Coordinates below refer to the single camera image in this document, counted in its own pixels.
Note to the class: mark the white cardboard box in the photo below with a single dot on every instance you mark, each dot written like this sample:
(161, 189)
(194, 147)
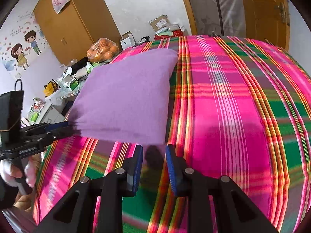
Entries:
(127, 40)

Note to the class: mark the purple fleece garment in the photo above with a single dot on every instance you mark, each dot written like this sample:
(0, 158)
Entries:
(126, 92)

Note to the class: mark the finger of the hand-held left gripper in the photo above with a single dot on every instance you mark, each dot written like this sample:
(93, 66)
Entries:
(58, 134)
(55, 125)

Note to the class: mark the white drawer cabinet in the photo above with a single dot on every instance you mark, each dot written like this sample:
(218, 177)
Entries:
(52, 112)

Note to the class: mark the clear plastic curtain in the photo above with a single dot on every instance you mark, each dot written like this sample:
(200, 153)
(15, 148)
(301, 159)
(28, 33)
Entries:
(213, 7)

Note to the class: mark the cartoon wall sticker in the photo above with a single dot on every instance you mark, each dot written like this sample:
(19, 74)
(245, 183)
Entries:
(24, 48)

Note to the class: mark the wooden wardrobe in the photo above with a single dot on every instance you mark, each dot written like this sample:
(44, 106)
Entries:
(77, 21)

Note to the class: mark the person's left hand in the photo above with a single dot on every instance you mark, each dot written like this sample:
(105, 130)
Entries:
(7, 172)

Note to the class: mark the bag of oranges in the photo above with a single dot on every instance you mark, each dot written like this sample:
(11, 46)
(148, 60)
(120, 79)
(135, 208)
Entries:
(102, 49)

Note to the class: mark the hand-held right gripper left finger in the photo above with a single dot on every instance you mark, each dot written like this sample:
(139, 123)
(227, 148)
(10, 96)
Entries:
(138, 167)

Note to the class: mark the black tripod clamp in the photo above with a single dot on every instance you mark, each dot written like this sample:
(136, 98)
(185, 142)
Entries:
(145, 40)

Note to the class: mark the black pouch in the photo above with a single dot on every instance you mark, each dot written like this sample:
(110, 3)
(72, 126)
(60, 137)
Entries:
(79, 66)

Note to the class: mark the pink green plaid cloth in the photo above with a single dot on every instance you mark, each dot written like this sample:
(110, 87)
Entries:
(230, 116)

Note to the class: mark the wooden door frame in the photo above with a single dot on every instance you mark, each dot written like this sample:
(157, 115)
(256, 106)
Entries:
(188, 7)

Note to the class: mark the wooden door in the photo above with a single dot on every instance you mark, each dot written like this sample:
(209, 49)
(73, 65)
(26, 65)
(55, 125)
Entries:
(262, 12)

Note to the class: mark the yellow paper bag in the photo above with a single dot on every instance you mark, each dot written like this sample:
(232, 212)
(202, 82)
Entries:
(51, 88)

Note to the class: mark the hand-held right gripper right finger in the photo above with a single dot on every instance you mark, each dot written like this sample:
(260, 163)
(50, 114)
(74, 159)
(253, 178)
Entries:
(171, 170)

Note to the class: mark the person's left forearm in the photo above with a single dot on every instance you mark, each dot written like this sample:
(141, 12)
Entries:
(7, 196)

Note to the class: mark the folding table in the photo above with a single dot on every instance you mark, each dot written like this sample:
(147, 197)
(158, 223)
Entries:
(73, 87)

